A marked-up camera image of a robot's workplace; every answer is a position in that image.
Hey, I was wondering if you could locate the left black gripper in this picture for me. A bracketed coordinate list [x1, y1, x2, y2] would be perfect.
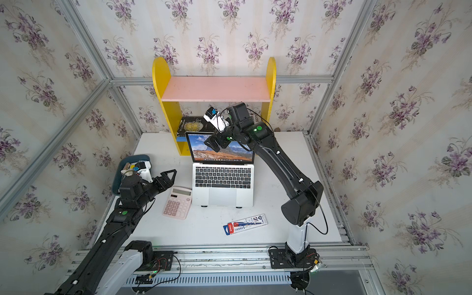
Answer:
[134, 170, 178, 210]

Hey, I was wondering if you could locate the silver laptop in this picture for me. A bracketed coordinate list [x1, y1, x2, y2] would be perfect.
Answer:
[186, 132, 254, 208]

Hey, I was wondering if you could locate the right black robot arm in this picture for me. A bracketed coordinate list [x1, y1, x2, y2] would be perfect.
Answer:
[204, 103, 324, 256]

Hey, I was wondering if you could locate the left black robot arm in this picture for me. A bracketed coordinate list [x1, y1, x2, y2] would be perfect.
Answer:
[54, 169, 177, 295]

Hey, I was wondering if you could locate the pink calculator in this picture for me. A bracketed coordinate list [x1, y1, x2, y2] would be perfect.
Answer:
[162, 186, 192, 220]

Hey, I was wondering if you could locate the black book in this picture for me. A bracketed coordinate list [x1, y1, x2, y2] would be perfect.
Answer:
[177, 116, 215, 137]

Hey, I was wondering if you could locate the teal tray of stationery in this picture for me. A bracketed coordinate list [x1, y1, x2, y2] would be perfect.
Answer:
[111, 154, 151, 195]

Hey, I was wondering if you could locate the yellow pink shelf unit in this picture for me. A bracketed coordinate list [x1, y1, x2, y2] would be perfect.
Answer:
[152, 57, 277, 156]

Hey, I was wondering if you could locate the blue red packaged tool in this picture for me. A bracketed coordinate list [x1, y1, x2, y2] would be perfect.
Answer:
[222, 214, 268, 236]

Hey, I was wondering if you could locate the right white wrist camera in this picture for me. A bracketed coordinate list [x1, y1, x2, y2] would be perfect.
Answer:
[204, 106, 229, 133]

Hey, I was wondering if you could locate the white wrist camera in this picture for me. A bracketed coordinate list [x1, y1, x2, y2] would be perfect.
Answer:
[204, 106, 229, 133]
[132, 161, 152, 183]

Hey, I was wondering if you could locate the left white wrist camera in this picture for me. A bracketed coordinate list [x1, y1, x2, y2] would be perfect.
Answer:
[132, 161, 152, 183]

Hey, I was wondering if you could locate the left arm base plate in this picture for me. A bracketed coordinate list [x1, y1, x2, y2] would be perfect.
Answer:
[138, 251, 175, 272]

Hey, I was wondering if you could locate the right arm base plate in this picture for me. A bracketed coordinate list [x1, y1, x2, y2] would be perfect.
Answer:
[268, 245, 320, 269]

